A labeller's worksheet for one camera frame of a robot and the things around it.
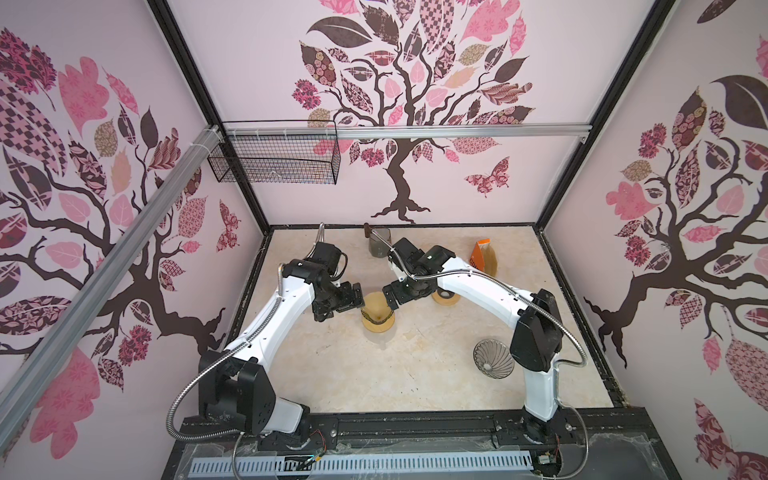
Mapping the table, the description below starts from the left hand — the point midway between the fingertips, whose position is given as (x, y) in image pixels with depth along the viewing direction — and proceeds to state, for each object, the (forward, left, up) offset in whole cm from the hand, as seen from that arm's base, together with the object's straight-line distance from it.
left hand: (349, 311), depth 80 cm
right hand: (+7, -15, -1) cm, 16 cm away
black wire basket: (+48, +25, +20) cm, 57 cm away
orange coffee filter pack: (+23, -43, -4) cm, 49 cm away
